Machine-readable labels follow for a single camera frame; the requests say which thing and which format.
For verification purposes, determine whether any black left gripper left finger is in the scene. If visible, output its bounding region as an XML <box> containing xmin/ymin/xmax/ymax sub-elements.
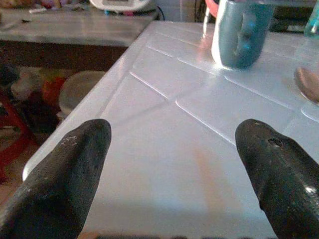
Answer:
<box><xmin>0</xmin><ymin>119</ymin><xmax>112</xmax><ymax>239</ymax></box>

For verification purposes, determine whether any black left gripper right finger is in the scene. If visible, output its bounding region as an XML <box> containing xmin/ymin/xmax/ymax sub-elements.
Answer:
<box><xmin>235</xmin><ymin>119</ymin><xmax>319</xmax><ymax>239</ymax></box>

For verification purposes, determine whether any red plastic stool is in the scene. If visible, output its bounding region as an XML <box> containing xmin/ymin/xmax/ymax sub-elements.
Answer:
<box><xmin>0</xmin><ymin>92</ymin><xmax>38</xmax><ymax>185</ymax></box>

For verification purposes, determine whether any white plastic storage container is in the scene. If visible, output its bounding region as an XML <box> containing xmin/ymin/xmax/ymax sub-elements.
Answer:
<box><xmin>58</xmin><ymin>71</ymin><xmax>107</xmax><ymax>118</ymax></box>

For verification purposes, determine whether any orange yellow toy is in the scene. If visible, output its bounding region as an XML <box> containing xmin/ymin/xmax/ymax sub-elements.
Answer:
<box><xmin>41</xmin><ymin>72</ymin><xmax>67</xmax><ymax>105</ymax></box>

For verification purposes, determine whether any brown oval spoon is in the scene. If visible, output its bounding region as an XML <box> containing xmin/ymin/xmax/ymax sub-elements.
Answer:
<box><xmin>294</xmin><ymin>66</ymin><xmax>319</xmax><ymax>103</ymax></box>

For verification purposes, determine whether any white plastic folding table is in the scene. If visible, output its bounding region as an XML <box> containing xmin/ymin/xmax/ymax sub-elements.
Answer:
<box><xmin>22</xmin><ymin>21</ymin><xmax>319</xmax><ymax>239</ymax></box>

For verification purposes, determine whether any grey wooden table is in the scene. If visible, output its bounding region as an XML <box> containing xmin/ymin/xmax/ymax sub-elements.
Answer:
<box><xmin>0</xmin><ymin>7</ymin><xmax>160</xmax><ymax>73</ymax></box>

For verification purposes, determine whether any blue ceramic mug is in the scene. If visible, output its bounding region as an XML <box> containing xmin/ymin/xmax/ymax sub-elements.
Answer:
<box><xmin>211</xmin><ymin>0</ymin><xmax>275</xmax><ymax>70</ymax></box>

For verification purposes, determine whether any teal drinking glass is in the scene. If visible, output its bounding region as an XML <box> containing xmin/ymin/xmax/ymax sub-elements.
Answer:
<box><xmin>304</xmin><ymin>1</ymin><xmax>319</xmax><ymax>38</ymax></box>

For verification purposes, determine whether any white kitchen appliance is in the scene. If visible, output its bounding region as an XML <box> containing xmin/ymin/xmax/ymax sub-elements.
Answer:
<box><xmin>89</xmin><ymin>0</ymin><xmax>153</xmax><ymax>12</ymax></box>

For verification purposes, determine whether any pink plastic object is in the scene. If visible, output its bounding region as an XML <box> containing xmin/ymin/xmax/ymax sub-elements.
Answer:
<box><xmin>204</xmin><ymin>0</ymin><xmax>220</xmax><ymax>15</ymax></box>

